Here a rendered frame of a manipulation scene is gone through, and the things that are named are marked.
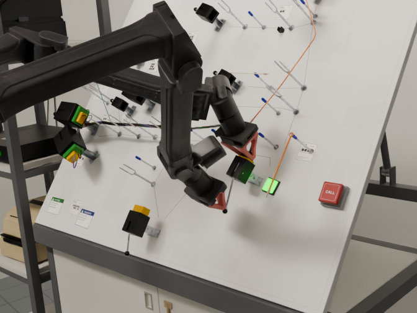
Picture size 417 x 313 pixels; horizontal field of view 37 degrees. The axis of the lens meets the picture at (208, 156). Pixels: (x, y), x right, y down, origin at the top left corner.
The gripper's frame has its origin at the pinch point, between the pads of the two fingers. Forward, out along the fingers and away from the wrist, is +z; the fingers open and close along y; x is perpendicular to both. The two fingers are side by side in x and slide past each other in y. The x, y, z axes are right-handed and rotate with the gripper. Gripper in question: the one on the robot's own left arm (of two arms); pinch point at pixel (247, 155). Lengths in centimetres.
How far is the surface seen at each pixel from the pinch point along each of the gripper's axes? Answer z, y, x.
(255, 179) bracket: 6.9, -0.9, 1.7
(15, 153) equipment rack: 1, 89, 27
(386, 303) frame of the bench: 40, -33, 3
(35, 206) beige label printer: 32, 106, 30
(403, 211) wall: 164, 58, -114
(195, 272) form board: 19.0, 4.9, 27.8
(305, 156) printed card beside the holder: 4.3, -11.7, -8.0
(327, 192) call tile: 4.3, -24.6, 0.3
